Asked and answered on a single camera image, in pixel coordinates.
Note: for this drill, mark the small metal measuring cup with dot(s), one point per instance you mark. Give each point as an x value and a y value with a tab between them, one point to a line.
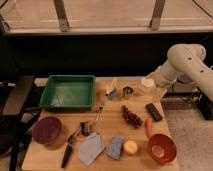
127	91

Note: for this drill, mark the green plastic tray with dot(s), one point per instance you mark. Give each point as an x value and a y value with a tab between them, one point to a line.
68	92

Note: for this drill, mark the dark red grape bunch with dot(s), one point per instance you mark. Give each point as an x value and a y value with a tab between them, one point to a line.
131	118

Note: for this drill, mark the purple bowl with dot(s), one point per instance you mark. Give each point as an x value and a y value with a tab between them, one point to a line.
46	130

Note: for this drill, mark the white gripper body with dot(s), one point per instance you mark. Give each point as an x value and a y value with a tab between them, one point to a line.
148	86

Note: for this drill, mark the blue sponge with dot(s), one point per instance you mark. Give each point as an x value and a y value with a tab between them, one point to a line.
115	147

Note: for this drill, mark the black rectangular remote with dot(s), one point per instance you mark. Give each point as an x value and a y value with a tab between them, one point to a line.
154	112

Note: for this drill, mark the yellow round sponge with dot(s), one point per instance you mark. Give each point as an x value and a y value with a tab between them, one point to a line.
130	147

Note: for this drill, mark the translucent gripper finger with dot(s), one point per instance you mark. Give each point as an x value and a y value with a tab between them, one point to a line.
159	94

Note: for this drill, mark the orange carrot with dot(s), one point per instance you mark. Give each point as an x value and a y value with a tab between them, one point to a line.
148	125

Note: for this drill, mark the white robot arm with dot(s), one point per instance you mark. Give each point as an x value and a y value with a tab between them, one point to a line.
184	59

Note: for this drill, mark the light blue cloth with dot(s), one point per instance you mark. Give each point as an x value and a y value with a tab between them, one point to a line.
90	148

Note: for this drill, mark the small dark metal cup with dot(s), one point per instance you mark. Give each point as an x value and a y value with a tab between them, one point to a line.
85	128

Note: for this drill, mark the orange bowl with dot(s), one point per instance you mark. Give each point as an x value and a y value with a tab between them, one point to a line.
161	148

